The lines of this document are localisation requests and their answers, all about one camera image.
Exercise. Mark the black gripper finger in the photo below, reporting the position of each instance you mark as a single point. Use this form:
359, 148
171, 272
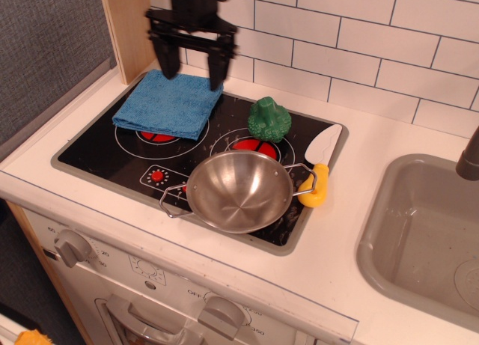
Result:
219, 57
167, 55

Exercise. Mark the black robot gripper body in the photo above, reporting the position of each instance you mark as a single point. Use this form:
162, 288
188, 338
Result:
191, 24

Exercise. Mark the blue towel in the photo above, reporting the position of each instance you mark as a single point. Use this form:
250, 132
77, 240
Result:
179, 107

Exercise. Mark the green toy broccoli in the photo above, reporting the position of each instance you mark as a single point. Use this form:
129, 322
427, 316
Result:
269, 121

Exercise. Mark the red stove knob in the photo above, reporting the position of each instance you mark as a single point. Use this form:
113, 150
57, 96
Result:
157, 176

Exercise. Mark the grey left oven knob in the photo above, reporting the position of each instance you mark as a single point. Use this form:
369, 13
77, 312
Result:
72, 247

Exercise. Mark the grey oven knob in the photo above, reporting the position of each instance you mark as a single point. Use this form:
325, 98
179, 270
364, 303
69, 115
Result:
72, 247
222, 316

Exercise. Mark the grey right oven knob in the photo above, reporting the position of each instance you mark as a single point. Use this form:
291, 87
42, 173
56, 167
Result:
222, 316

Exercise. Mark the grey faucet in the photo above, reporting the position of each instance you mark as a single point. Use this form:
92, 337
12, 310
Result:
468, 164

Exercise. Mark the grey sink basin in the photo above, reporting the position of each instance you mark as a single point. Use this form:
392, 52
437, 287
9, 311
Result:
420, 242

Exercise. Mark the orange object at bottom left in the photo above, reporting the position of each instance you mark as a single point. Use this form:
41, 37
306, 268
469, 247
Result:
32, 337

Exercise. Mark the wooden side post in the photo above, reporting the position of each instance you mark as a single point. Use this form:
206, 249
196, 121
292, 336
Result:
128, 28

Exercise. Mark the stainless steel two-handled bowl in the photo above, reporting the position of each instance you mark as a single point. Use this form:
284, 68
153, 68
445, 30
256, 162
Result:
239, 191

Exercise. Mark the yellow-handled white toy knife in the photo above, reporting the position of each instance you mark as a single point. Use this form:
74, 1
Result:
319, 153

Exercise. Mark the grey oven door handle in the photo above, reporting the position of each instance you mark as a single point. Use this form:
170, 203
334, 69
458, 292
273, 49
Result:
119, 309

